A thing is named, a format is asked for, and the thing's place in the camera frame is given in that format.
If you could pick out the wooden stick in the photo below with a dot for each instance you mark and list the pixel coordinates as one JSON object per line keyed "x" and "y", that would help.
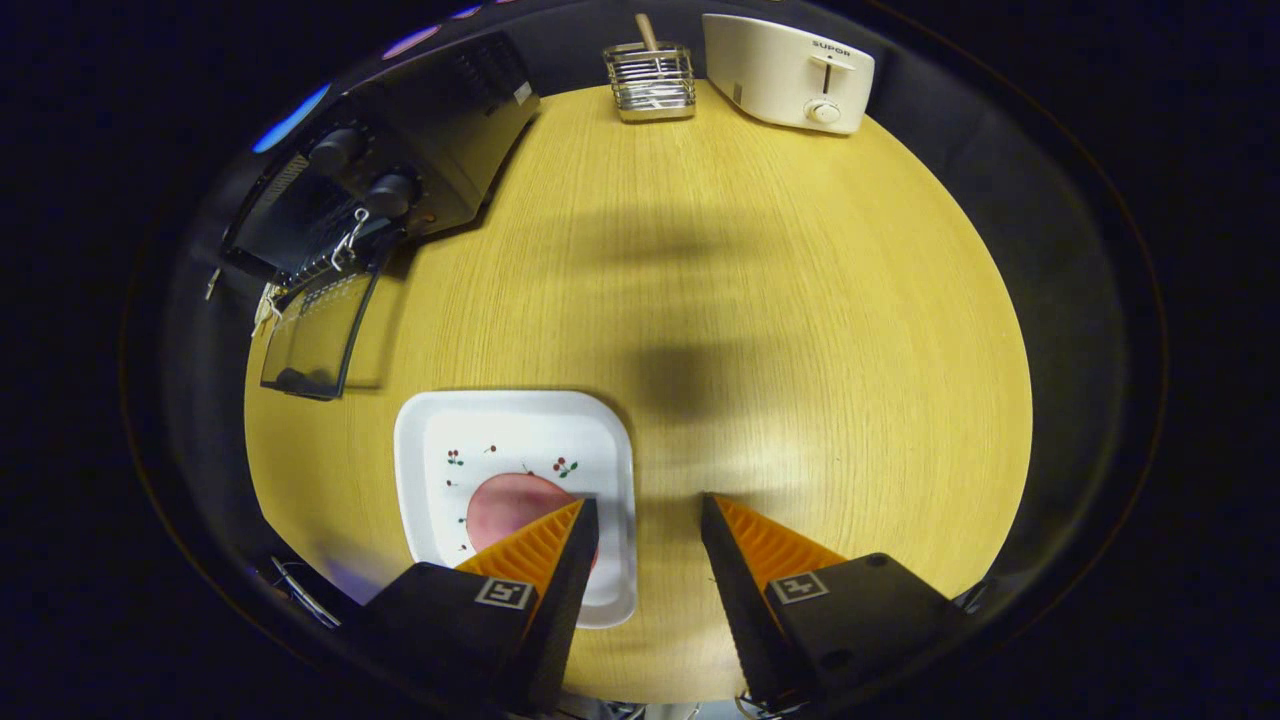
{"x": 647, "y": 30}

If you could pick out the small metal clip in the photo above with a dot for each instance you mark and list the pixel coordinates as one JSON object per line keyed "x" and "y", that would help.
{"x": 212, "y": 284}

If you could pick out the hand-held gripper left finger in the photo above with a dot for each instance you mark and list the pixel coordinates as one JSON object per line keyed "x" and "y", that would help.
{"x": 565, "y": 600}

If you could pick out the black toaster oven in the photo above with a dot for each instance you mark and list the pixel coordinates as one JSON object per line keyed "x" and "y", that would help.
{"x": 460, "y": 130}

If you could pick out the round pink food slice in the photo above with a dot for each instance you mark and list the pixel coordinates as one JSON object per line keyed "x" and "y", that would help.
{"x": 505, "y": 505}

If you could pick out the white square plate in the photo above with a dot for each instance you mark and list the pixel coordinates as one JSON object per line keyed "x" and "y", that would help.
{"x": 520, "y": 430}

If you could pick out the white pop-up toaster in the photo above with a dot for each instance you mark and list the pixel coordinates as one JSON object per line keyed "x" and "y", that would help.
{"x": 780, "y": 70}

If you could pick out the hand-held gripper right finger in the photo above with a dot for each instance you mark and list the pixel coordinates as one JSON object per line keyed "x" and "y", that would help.
{"x": 740, "y": 610}

